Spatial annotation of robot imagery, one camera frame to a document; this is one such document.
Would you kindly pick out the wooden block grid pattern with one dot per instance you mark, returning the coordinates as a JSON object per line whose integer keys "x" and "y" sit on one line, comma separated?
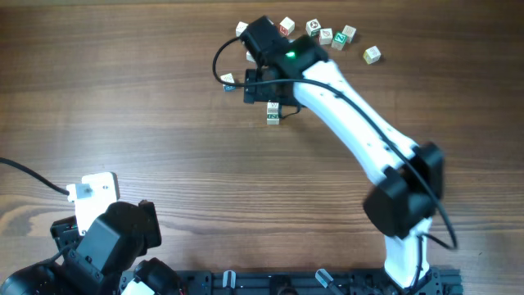
{"x": 349, "y": 32}

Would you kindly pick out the wooden block red letter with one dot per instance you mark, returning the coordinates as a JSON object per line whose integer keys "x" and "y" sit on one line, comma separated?
{"x": 286, "y": 26}

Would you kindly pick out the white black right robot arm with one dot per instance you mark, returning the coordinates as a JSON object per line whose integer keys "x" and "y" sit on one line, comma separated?
{"x": 407, "y": 178}

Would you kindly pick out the wooden block blue side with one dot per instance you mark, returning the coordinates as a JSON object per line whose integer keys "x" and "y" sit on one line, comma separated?
{"x": 229, "y": 82}

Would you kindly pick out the wooden block black symbol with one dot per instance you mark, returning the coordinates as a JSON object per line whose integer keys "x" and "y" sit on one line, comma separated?
{"x": 313, "y": 27}

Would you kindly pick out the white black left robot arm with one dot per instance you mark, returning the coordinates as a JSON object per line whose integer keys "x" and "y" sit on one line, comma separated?
{"x": 95, "y": 264}

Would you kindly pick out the wooden block yellow side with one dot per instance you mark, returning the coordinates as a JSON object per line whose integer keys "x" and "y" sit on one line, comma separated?
{"x": 372, "y": 55}

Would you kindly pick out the wooden block grey figure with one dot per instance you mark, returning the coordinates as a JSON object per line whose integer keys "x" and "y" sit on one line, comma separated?
{"x": 325, "y": 36}

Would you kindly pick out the plain wooden block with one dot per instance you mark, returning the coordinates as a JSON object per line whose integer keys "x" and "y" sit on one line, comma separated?
{"x": 273, "y": 111}

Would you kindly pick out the wooden block green Z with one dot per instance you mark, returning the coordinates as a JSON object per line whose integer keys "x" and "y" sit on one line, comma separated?
{"x": 339, "y": 40}

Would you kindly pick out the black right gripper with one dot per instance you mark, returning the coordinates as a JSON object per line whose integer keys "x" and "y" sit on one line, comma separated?
{"x": 255, "y": 94}

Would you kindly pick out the wooden block far left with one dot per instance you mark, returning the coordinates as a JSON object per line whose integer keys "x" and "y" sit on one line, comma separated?
{"x": 241, "y": 26}

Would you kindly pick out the wooden block tan pattern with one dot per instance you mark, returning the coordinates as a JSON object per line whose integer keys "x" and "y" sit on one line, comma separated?
{"x": 272, "y": 105}

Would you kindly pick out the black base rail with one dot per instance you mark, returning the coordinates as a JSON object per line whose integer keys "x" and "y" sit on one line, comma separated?
{"x": 361, "y": 281}

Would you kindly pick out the wooden block globe picture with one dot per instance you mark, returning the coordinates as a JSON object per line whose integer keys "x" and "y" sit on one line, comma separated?
{"x": 273, "y": 119}

